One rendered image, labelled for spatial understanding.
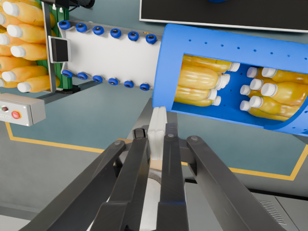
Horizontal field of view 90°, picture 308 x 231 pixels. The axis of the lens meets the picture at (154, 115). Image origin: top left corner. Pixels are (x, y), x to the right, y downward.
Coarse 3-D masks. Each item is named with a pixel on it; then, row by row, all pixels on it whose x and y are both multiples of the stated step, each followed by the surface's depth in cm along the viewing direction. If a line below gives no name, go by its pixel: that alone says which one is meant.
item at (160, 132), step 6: (162, 108) 19; (162, 114) 17; (162, 120) 15; (162, 126) 14; (156, 132) 13; (162, 132) 13; (156, 138) 14; (162, 138) 13; (162, 144) 14; (162, 150) 14; (162, 156) 14
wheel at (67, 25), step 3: (60, 21) 65; (63, 21) 65; (66, 21) 65; (60, 24) 64; (63, 24) 64; (66, 24) 64; (69, 24) 65; (60, 27) 64; (63, 27) 64; (66, 27) 65; (69, 27) 66
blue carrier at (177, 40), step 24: (168, 24) 45; (168, 48) 41; (192, 48) 40; (216, 48) 40; (240, 48) 40; (264, 48) 40; (288, 48) 41; (168, 72) 41; (240, 72) 64; (168, 96) 45; (240, 96) 66; (240, 120) 58; (264, 120) 61; (288, 120) 45
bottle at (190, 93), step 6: (180, 90) 52; (186, 90) 52; (192, 90) 52; (198, 90) 52; (204, 90) 52; (210, 90) 53; (180, 96) 54; (186, 96) 53; (192, 96) 53; (198, 96) 52; (204, 96) 53
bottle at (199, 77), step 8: (184, 64) 47; (184, 72) 46; (192, 72) 46; (200, 72) 46; (208, 72) 46; (216, 72) 47; (184, 80) 47; (192, 80) 46; (200, 80) 46; (208, 80) 46; (216, 80) 46; (200, 88) 49; (208, 88) 48
